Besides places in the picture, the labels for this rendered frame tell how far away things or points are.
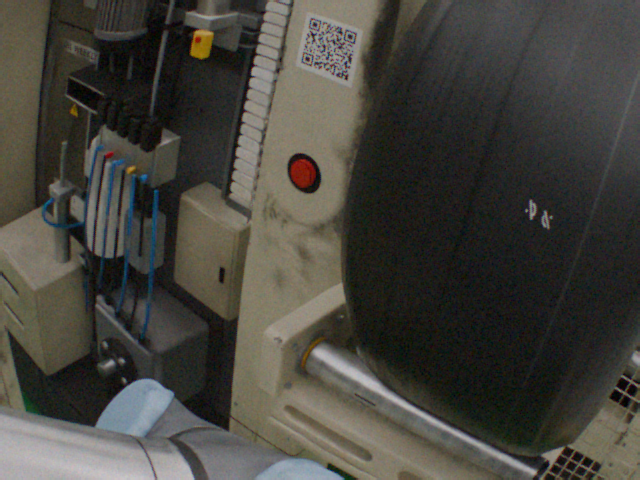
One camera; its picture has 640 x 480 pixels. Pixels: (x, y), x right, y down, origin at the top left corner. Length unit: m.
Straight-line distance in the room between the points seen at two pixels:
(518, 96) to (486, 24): 0.07
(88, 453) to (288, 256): 0.65
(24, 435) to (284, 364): 0.57
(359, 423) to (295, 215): 0.25
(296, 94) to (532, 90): 0.40
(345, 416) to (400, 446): 0.08
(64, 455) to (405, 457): 0.57
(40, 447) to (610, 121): 0.43
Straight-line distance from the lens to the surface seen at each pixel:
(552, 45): 0.56
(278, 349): 0.86
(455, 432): 0.84
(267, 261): 0.99
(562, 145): 0.53
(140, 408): 0.51
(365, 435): 0.88
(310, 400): 0.91
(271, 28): 0.90
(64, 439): 0.36
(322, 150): 0.88
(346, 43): 0.83
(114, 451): 0.37
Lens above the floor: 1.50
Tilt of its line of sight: 33 degrees down
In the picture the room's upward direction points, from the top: 11 degrees clockwise
